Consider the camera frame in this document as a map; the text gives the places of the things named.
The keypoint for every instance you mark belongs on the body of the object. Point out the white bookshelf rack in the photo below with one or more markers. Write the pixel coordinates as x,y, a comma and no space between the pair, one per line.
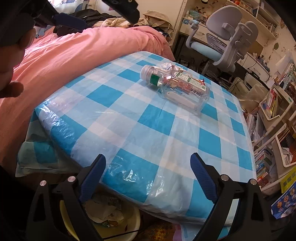
277,106

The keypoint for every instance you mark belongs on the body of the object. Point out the grey blue office chair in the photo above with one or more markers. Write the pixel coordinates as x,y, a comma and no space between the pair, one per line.
228,39

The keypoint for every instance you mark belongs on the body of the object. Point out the white tissue far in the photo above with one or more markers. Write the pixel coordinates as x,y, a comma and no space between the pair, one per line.
168,66

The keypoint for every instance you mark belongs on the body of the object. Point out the blue checkered plastic tablecloth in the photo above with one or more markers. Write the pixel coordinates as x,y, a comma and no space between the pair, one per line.
147,140

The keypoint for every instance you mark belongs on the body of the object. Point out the blue yellow hanging poster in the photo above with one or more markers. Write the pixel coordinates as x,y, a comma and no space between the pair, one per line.
285,205

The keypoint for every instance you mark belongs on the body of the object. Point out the black clothes on bed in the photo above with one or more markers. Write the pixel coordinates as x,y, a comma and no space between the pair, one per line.
90,16

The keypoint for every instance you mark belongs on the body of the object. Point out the beige clothes on bed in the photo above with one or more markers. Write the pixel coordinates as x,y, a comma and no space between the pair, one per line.
120,23

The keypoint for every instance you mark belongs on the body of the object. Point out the white printer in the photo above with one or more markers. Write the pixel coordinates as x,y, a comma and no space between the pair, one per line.
249,88

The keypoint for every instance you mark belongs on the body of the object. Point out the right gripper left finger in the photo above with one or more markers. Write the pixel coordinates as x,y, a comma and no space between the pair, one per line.
45,215

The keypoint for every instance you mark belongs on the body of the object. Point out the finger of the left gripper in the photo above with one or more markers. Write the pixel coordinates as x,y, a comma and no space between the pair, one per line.
126,8
45,19

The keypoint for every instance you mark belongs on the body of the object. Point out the clear plastic bottle white cap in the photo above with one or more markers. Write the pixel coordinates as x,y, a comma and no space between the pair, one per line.
172,89

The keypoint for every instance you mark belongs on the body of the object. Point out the person's left hand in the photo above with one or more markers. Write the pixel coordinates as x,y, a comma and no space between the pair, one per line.
12,56

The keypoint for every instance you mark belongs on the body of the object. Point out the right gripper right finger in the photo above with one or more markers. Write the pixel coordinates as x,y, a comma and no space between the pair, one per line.
251,218

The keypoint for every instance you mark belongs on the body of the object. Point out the pink duvet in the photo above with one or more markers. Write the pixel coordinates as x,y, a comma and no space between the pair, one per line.
52,61

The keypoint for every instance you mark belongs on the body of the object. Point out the red white snack wrapper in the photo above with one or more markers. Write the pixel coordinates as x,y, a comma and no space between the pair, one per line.
190,83

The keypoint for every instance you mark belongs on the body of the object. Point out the yellow trash bin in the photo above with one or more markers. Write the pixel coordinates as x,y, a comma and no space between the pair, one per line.
113,218

